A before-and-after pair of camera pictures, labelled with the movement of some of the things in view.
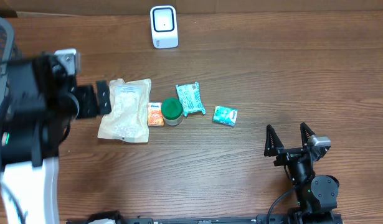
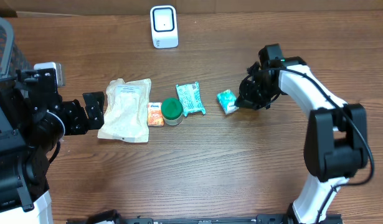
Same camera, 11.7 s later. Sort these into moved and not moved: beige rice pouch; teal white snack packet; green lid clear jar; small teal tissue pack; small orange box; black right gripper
Moved: black right gripper; small teal tissue pack
Not moved: teal white snack packet; small orange box; beige rice pouch; green lid clear jar
